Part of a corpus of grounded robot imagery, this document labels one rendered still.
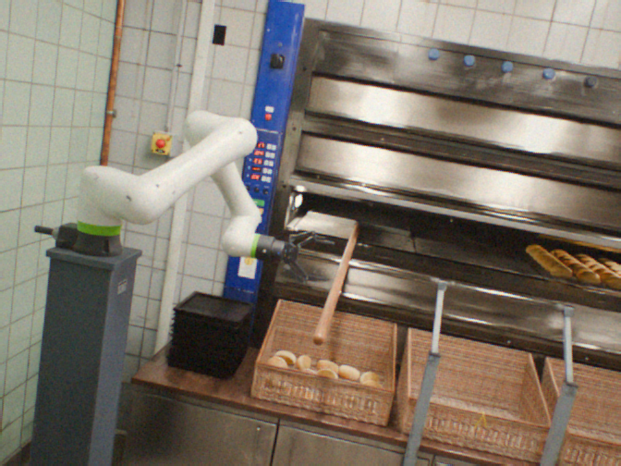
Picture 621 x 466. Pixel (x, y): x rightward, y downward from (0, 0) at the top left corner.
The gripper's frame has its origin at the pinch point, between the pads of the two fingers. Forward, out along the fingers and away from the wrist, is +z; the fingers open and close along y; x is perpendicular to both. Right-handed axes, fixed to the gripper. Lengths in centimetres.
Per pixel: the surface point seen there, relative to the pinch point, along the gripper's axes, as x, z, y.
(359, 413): -7, 23, 59
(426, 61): -57, 22, -81
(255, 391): -6, -19, 59
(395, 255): -55, 26, 4
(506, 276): -55, 75, 3
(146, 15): -55, -103, -80
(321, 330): 75, 7, 0
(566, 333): -12, 92, 11
